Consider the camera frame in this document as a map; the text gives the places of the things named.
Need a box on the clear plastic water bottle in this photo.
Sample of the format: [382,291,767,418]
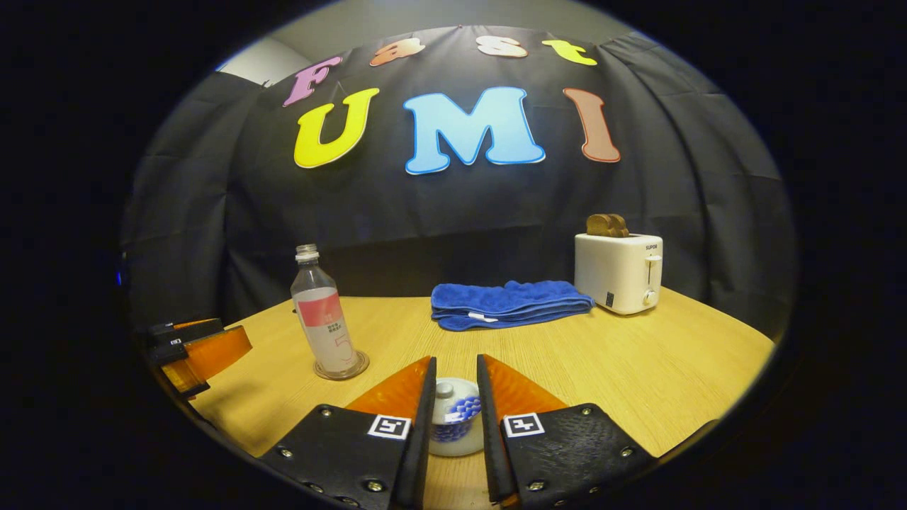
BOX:
[291,244,361,375]

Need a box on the round brown coaster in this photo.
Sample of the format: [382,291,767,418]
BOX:
[313,350,371,381]

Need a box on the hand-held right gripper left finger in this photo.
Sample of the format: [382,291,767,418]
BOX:
[259,356,437,510]

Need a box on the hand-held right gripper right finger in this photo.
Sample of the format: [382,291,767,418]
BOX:
[476,354,656,509]

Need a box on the white toaster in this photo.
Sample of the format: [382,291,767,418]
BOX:
[574,233,664,316]

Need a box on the folded blue towel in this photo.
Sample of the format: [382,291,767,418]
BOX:
[431,280,596,332]

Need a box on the black backdrop cloth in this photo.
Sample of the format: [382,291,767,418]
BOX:
[120,25,798,341]

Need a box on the white blue-patterned teacup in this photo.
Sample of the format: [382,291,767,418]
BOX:
[429,397,486,458]

